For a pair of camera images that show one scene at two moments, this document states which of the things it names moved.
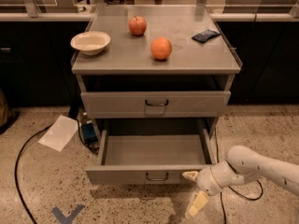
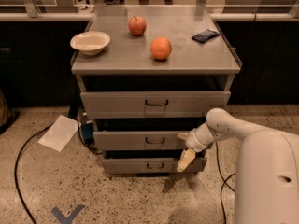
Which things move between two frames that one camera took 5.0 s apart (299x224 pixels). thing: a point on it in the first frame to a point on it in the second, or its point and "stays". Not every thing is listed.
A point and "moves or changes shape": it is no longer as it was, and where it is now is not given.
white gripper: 206,180 to 193,141
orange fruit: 161,48 stays
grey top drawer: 159,104 stays
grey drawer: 149,159 moves or changes shape
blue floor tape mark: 62,218 stays
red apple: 137,25 stays
